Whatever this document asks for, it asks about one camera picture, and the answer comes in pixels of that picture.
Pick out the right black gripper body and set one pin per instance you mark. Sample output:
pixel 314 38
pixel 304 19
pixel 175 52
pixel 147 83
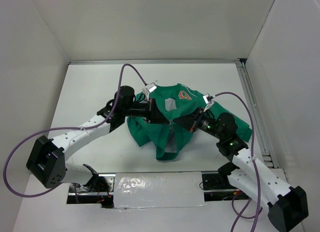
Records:
pixel 206 123

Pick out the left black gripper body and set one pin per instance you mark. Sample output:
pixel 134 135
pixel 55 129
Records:
pixel 140 110

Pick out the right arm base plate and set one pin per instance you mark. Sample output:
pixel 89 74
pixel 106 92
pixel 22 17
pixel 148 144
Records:
pixel 216 188

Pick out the silver tape patch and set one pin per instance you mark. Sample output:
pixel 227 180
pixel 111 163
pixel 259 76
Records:
pixel 158 190

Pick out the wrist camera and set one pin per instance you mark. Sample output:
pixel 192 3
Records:
pixel 209 101
pixel 149 88

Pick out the aluminium frame rail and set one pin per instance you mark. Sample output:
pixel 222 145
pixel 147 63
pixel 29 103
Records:
pixel 88 85

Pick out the green jacket with white lettering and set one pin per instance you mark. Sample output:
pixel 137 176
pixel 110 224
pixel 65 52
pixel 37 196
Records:
pixel 169 139

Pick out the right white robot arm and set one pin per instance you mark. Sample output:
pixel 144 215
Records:
pixel 286 206

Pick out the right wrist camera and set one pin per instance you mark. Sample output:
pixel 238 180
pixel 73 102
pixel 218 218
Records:
pixel 209 101

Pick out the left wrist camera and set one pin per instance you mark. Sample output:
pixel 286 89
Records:
pixel 149 88

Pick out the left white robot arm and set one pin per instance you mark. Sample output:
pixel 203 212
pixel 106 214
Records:
pixel 49 156

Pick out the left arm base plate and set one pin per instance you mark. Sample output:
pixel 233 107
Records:
pixel 100 192

